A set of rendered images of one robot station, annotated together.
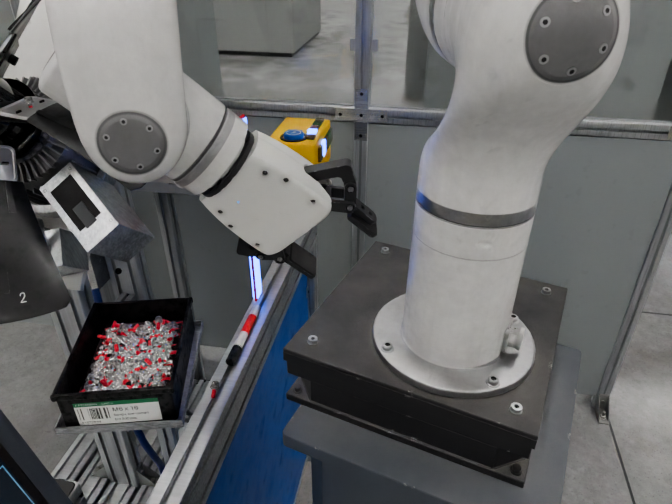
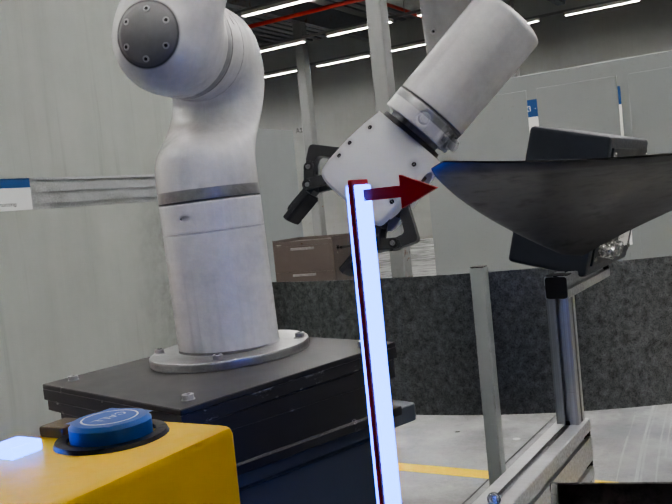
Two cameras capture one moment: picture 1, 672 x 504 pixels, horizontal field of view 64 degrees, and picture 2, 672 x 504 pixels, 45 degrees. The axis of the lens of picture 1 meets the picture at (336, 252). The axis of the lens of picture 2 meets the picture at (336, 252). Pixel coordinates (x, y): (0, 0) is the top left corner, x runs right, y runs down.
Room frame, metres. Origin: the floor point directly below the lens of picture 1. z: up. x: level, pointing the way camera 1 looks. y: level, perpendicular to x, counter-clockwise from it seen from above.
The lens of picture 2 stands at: (1.36, 0.34, 1.18)
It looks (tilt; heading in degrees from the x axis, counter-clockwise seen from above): 3 degrees down; 201
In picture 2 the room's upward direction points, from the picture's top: 6 degrees counter-clockwise
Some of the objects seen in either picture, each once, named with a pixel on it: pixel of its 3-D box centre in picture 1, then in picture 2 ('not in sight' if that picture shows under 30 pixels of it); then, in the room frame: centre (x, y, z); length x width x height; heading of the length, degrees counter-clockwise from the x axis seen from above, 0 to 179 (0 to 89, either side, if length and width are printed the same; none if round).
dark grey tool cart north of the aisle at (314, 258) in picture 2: not in sight; (320, 285); (-5.60, -2.49, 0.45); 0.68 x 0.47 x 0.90; 83
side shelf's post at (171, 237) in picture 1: (181, 292); not in sight; (1.41, 0.50, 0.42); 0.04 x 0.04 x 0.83; 80
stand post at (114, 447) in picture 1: (97, 382); not in sight; (0.98, 0.60, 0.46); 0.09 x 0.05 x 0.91; 80
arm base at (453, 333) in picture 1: (462, 276); (220, 277); (0.50, -0.14, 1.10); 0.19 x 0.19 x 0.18
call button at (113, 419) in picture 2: (293, 135); (111, 431); (1.03, 0.08, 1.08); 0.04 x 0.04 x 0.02
